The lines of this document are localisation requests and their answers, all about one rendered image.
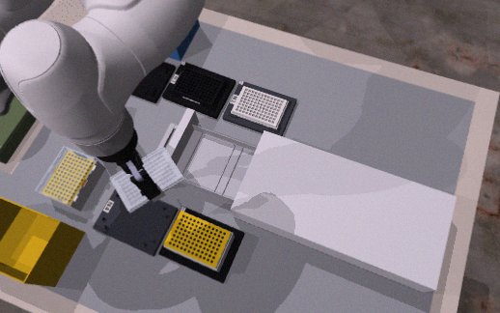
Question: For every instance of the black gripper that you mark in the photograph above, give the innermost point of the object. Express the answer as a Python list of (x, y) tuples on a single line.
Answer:
[(127, 160)]

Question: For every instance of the yellow waste bin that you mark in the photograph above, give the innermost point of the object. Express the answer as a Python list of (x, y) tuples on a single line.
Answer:
[(24, 240)]

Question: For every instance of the grey bench mat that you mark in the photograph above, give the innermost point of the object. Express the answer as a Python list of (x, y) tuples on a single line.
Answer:
[(397, 127)]

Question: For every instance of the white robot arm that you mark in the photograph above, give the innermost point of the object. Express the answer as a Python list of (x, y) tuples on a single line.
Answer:
[(78, 85)]

